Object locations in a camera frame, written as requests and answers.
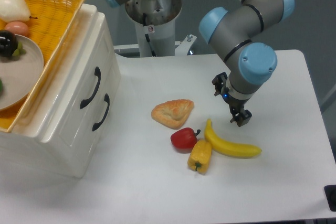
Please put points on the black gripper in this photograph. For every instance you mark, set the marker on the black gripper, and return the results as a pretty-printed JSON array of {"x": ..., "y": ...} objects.
[{"x": 239, "y": 115}]

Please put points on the black top drawer handle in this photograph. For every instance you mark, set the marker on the black top drawer handle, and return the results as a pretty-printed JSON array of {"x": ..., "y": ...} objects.
[{"x": 90, "y": 86}]

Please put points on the black drawer handle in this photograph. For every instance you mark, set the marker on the black drawer handle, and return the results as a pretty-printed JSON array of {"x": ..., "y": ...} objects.
[
  {"x": 103, "y": 113},
  {"x": 90, "y": 86}
]

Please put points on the white drawer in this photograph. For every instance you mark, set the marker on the white drawer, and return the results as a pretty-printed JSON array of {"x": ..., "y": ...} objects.
[{"x": 74, "y": 125}]

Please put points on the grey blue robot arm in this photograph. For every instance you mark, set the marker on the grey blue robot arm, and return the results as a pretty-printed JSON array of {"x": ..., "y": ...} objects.
[{"x": 230, "y": 34}]

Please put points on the white drawer cabinet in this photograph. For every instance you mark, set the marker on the white drawer cabinet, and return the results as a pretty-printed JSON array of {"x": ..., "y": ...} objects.
[{"x": 31, "y": 142}]

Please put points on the yellow banana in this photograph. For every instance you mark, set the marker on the yellow banana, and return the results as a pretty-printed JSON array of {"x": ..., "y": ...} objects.
[{"x": 238, "y": 150}]

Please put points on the pastry bread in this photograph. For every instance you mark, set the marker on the pastry bread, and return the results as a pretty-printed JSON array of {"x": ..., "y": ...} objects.
[{"x": 173, "y": 114}]

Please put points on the red bell pepper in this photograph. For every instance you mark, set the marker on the red bell pepper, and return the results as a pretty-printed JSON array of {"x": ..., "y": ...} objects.
[{"x": 184, "y": 139}]

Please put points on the yellow bell pepper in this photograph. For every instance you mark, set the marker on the yellow bell pepper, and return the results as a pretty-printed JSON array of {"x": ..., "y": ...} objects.
[{"x": 200, "y": 157}]

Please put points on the black device at table edge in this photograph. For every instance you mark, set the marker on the black device at table edge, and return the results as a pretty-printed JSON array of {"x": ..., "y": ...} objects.
[{"x": 330, "y": 193}]

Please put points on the yellow woven basket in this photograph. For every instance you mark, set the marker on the yellow woven basket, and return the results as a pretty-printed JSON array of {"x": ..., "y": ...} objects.
[{"x": 53, "y": 21}]

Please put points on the grey plate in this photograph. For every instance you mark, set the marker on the grey plate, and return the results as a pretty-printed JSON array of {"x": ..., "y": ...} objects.
[{"x": 20, "y": 74}]

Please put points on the dark purple mangosteen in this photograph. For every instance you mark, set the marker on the dark purple mangosteen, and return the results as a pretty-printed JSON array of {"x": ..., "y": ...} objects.
[{"x": 8, "y": 43}]

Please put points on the green vegetable piece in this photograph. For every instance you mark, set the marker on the green vegetable piece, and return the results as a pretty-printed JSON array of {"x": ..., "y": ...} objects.
[{"x": 1, "y": 87}]

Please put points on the white pear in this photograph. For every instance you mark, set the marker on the white pear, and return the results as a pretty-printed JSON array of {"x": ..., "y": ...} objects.
[{"x": 15, "y": 10}]

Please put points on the white metal mounting bracket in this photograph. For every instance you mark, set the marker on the white metal mounting bracket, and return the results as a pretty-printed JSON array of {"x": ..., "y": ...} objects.
[{"x": 183, "y": 47}]

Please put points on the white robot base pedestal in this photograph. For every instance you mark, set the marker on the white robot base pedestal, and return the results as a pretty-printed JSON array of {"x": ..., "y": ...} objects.
[{"x": 154, "y": 22}]

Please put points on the black bottom drawer handle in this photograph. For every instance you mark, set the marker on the black bottom drawer handle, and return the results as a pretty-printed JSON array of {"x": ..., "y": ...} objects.
[{"x": 103, "y": 113}]

